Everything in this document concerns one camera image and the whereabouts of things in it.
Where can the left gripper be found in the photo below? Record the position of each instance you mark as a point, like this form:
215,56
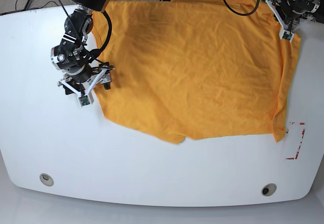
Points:
293,14

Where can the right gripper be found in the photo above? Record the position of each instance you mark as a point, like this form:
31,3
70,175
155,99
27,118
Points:
79,77

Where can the orange yellow t-shirt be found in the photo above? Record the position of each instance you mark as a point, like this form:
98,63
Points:
193,69

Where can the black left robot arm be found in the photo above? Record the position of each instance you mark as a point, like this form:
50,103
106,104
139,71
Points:
292,14

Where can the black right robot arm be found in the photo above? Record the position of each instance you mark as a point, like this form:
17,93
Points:
79,24

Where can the left table grommet hole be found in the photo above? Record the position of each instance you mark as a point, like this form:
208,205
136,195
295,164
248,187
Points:
46,180

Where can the table grommet hole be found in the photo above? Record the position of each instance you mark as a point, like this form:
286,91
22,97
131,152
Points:
269,189
46,180

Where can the red tape marker rectangle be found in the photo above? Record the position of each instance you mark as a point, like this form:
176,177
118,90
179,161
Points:
292,142

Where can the right table grommet hole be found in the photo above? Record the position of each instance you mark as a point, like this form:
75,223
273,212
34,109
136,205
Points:
269,189

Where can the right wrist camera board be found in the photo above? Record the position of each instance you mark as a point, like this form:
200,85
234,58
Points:
85,100

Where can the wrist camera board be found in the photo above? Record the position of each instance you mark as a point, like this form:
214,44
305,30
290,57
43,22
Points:
85,100
287,35

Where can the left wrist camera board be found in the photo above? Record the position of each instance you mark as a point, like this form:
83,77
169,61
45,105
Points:
287,35

